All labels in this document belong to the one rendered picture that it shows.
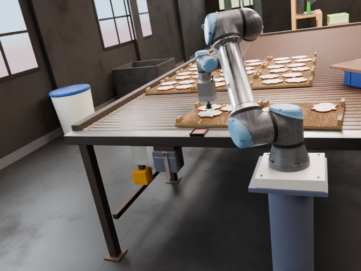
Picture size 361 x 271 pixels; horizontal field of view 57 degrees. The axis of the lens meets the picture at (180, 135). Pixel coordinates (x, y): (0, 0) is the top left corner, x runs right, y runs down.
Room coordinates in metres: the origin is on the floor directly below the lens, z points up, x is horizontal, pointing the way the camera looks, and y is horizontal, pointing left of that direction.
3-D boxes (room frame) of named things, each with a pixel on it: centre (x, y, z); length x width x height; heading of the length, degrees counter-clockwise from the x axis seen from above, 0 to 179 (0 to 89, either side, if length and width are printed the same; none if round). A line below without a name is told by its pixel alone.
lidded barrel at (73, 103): (4.71, 1.45, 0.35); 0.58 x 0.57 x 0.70; 65
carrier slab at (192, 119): (1.78, -0.24, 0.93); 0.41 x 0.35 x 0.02; 61
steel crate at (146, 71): (6.33, 0.47, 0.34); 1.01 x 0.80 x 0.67; 65
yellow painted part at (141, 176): (1.72, 0.25, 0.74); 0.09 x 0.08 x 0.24; 65
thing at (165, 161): (1.64, 0.09, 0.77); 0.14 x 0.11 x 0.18; 65
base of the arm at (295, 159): (1.12, -0.39, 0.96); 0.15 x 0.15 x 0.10
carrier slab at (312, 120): (1.57, -0.61, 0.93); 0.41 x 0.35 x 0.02; 60
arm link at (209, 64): (1.69, -0.21, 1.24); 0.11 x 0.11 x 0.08; 6
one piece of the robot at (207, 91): (1.79, -0.19, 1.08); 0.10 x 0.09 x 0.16; 146
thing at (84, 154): (1.89, 0.58, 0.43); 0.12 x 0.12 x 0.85; 65
